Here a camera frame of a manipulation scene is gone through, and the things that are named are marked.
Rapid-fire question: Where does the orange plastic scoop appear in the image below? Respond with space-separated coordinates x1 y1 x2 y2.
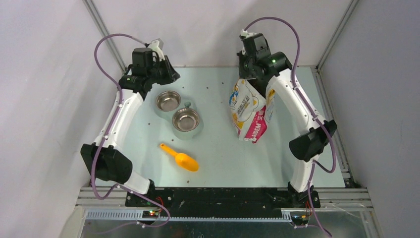
159 143 200 172

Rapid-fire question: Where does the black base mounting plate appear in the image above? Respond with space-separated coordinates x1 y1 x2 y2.
146 187 320 218

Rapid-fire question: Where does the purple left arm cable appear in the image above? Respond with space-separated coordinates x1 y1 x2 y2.
90 33 171 229

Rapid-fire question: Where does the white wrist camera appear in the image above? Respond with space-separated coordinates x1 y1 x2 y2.
239 29 257 55
148 38 165 61

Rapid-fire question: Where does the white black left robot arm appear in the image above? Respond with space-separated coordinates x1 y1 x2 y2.
81 45 180 207

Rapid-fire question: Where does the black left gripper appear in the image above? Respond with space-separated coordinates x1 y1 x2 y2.
147 56 180 86

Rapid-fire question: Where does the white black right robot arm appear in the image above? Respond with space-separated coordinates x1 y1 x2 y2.
229 31 337 207

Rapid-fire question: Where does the aluminium frame post left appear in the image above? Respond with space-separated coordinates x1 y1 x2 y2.
82 0 127 72

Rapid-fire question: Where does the white yellow pet food bag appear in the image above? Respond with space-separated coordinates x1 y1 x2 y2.
229 79 276 143

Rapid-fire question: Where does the aluminium frame post right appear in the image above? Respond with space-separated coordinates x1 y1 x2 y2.
316 0 360 71

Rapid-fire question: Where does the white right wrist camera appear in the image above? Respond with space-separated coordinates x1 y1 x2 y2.
239 29 257 55

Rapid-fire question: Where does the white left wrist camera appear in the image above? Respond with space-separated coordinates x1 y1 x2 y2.
148 38 165 61

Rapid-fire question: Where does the small steel bowl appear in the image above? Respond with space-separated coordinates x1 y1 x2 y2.
156 90 181 112

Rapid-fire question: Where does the aluminium frame post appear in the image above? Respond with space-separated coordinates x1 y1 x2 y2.
316 0 360 71
82 0 127 72

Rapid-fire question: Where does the steel bowl in green stand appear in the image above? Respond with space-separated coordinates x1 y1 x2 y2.
155 100 204 140

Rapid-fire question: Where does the grey slotted cable duct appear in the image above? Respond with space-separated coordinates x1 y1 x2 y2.
86 209 292 222

